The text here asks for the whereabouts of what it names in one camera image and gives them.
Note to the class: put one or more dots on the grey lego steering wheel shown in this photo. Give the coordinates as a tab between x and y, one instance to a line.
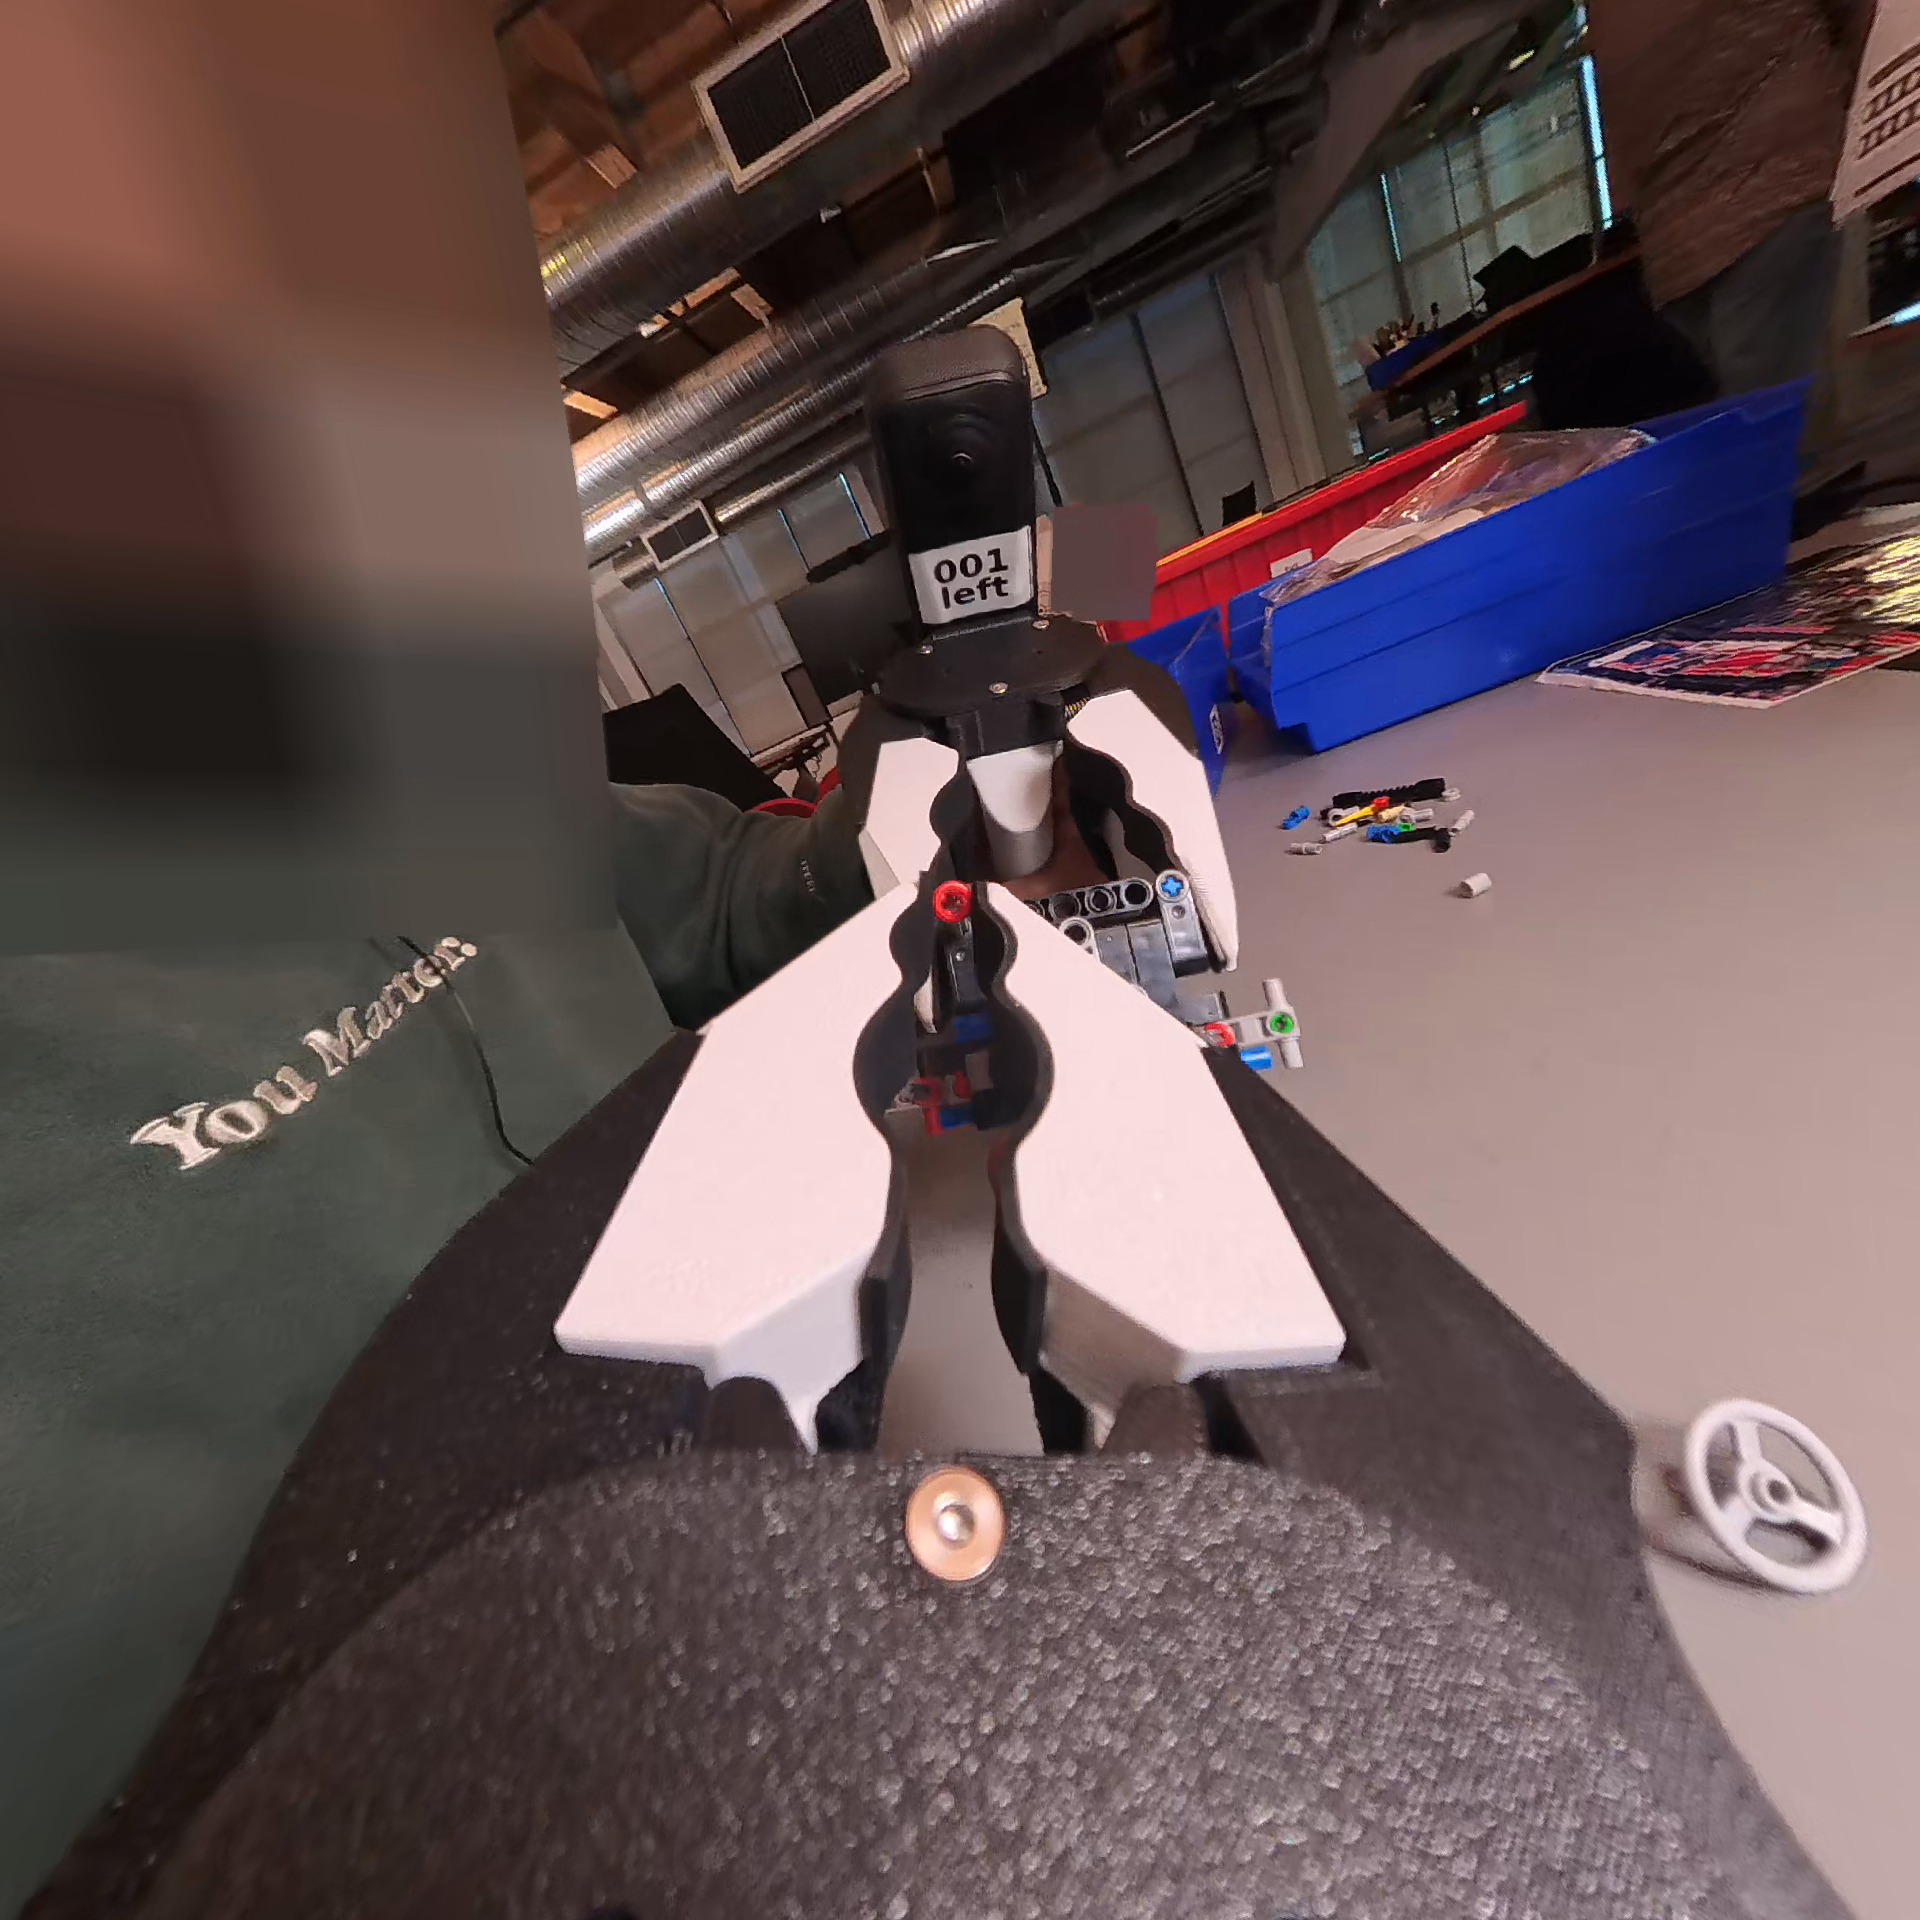
1772	1496

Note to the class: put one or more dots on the lego car chassis assembly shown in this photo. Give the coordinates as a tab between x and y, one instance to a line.
1119	908

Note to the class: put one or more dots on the small blue plastic bin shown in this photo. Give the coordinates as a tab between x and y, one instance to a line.
1194	653

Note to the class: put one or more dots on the ceiling air vent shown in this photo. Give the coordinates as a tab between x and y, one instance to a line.
795	82

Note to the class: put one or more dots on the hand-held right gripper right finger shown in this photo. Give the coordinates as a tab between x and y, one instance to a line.
1184	1200

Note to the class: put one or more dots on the person's left forearm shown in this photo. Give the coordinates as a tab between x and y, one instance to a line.
720	885

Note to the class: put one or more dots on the silver ventilation duct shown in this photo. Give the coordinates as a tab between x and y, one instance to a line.
675	434
644	254

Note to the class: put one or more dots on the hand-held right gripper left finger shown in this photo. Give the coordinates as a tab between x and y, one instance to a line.
735	1200

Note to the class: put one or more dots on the person's left hand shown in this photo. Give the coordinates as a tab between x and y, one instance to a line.
1077	858

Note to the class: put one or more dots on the large blue plastic bin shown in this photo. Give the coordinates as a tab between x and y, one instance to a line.
1500	630

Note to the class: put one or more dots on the pile of small lego pieces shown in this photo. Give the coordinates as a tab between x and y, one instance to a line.
1357	820

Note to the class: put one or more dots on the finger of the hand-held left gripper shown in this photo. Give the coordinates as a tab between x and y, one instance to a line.
1184	809
897	809

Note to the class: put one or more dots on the plastic bag of lego parts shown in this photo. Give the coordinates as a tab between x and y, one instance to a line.
1469	494

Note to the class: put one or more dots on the person's green sweatshirt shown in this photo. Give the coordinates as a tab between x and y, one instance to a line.
180	1350

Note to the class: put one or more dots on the red plastic bin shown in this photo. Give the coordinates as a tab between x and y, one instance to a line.
1200	570

